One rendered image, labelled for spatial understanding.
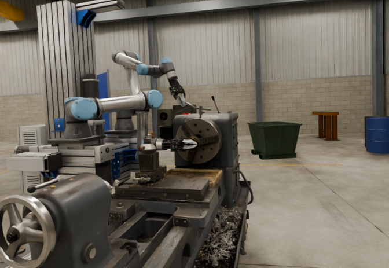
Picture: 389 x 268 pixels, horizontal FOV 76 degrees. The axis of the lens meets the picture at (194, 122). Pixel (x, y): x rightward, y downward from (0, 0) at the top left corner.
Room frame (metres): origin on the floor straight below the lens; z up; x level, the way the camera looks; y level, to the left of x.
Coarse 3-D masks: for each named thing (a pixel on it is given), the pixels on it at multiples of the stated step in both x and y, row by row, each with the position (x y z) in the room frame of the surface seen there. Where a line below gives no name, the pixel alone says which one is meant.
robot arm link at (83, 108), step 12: (132, 96) 1.51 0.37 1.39; (144, 96) 1.53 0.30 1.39; (156, 96) 1.56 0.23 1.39; (72, 108) 1.29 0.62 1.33; (84, 108) 1.30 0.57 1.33; (96, 108) 1.33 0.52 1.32; (108, 108) 1.40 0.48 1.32; (120, 108) 1.45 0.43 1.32; (132, 108) 1.51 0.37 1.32; (144, 108) 1.55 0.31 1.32
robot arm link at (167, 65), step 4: (164, 60) 1.77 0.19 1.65; (168, 60) 1.77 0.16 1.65; (160, 64) 1.81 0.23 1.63; (164, 64) 1.77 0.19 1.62; (168, 64) 1.76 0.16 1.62; (172, 64) 1.78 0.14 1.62; (160, 68) 1.80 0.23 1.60; (164, 68) 1.77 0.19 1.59; (168, 68) 1.76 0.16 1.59; (172, 68) 1.76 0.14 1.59; (164, 72) 1.81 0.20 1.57
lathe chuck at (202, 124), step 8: (192, 120) 1.70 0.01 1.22; (200, 120) 1.68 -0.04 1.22; (208, 120) 1.71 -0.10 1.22; (192, 128) 1.70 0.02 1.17; (200, 128) 1.68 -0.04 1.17; (208, 128) 1.67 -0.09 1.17; (216, 128) 1.69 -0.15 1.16; (176, 136) 1.73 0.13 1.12; (184, 136) 1.72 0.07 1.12; (208, 136) 1.67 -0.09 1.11; (192, 144) 1.72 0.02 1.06; (208, 144) 1.67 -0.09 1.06; (216, 144) 1.65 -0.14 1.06; (184, 152) 1.72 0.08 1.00; (200, 152) 1.69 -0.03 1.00; (208, 152) 1.67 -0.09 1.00; (216, 152) 1.66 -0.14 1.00; (200, 160) 1.69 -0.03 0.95; (208, 160) 1.67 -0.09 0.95
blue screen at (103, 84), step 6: (108, 72) 6.14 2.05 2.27; (102, 78) 6.36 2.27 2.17; (108, 78) 6.14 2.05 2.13; (102, 84) 6.37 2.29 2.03; (108, 84) 6.13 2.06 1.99; (102, 90) 6.39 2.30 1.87; (108, 90) 6.13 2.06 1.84; (102, 96) 6.41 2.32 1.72; (108, 96) 6.13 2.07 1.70; (102, 114) 6.46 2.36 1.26; (108, 114) 6.20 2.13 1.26; (108, 120) 6.22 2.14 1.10; (108, 126) 6.23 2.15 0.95
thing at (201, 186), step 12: (132, 180) 1.19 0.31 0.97; (168, 180) 1.16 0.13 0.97; (180, 180) 1.15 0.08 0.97; (192, 180) 1.14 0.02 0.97; (204, 180) 1.14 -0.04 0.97; (120, 192) 1.11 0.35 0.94; (132, 192) 1.09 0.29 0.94; (144, 192) 1.08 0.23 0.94; (156, 192) 1.06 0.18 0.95; (168, 192) 1.05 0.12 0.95; (180, 192) 1.03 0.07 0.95; (192, 192) 1.01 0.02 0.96; (204, 192) 1.07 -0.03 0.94
